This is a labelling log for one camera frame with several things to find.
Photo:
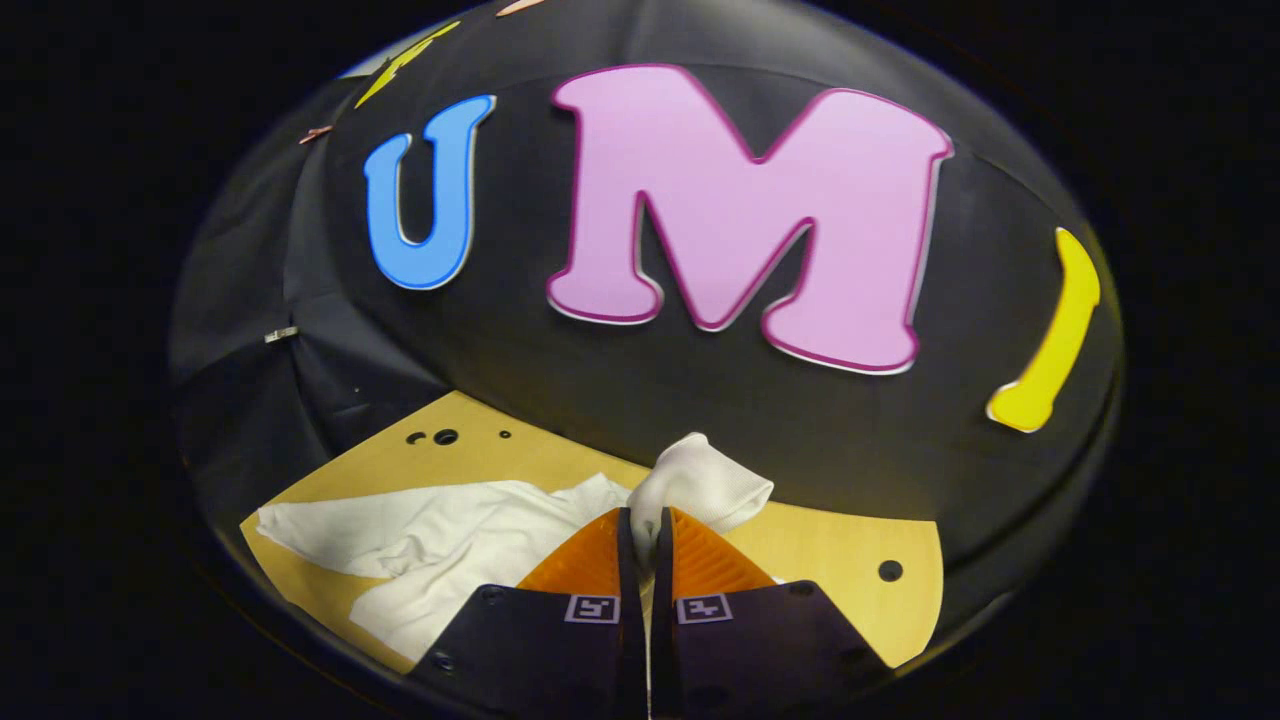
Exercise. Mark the white clamp clip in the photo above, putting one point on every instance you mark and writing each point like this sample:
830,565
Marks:
281,334

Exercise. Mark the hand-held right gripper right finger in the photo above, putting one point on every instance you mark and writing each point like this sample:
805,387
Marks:
740,640

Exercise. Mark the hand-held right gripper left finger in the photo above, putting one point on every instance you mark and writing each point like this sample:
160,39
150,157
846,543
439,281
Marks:
560,640

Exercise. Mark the black backdrop cloth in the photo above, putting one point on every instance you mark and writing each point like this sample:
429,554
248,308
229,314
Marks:
600,400

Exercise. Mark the copper clamp clip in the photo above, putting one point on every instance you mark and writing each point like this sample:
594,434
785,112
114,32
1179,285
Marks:
315,133

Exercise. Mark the white garment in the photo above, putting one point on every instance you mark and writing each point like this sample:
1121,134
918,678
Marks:
450,540

